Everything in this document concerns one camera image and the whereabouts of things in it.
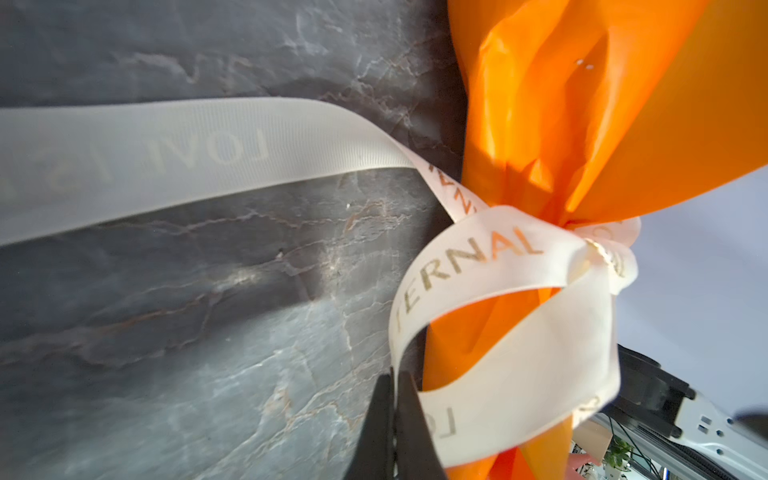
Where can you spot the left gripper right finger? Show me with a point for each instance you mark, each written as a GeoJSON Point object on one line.
{"type": "Point", "coordinates": [415, 455]}

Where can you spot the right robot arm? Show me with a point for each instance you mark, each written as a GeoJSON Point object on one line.
{"type": "Point", "coordinates": [676, 432]}

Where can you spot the white printed ribbon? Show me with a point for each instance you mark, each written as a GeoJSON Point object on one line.
{"type": "Point", "coordinates": [554, 364]}

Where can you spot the orange wrapping paper sheet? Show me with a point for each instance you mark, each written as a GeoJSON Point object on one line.
{"type": "Point", "coordinates": [582, 113]}

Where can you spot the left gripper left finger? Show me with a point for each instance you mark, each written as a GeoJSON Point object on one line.
{"type": "Point", "coordinates": [374, 454]}

